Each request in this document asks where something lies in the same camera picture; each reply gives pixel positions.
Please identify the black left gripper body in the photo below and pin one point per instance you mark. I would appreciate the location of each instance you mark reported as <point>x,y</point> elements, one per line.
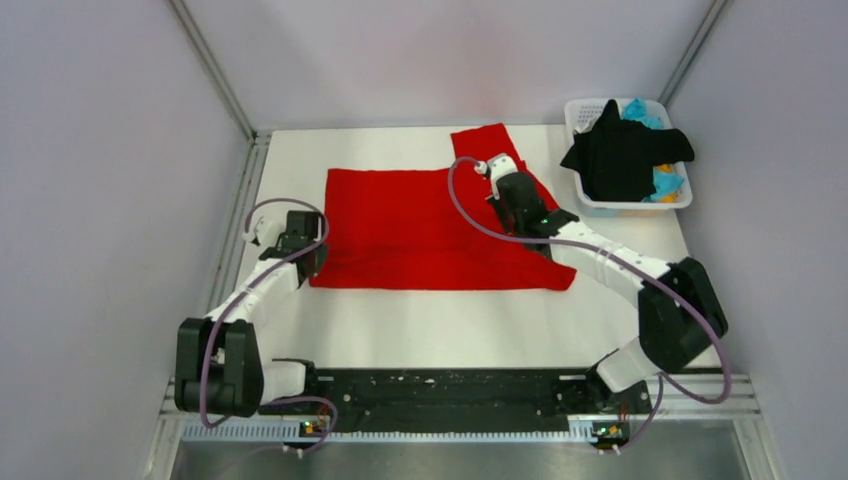
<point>320,257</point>

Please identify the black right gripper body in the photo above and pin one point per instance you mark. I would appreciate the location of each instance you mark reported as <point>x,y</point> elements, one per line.
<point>507,218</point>

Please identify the red t-shirt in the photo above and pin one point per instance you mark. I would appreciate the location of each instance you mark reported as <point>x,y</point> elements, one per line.
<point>399,230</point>

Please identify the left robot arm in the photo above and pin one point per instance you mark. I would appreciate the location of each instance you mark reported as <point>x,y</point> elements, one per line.
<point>220,368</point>

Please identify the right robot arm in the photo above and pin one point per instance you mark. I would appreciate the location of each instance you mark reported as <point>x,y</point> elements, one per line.
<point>679,315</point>

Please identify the black t-shirt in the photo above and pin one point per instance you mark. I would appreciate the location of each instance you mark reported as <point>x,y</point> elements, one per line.
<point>616,157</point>

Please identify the white plastic basket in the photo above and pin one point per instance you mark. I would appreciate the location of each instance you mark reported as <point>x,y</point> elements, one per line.
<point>580,116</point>

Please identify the blue t-shirt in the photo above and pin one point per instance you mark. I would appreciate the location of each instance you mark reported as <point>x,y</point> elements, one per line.
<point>636,110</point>

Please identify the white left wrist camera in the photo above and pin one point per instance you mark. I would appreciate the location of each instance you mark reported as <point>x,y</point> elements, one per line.
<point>264,233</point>

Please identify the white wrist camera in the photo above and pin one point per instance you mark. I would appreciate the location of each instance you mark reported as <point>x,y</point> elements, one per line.
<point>264,233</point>
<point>495,169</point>

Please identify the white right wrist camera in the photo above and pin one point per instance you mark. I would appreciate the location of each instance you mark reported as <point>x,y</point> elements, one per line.
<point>495,169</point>

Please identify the aluminium frame left rail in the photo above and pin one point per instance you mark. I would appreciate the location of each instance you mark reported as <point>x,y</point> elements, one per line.
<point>225,269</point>

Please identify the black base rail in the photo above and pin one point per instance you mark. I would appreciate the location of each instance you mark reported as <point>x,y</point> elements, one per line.
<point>461,401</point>

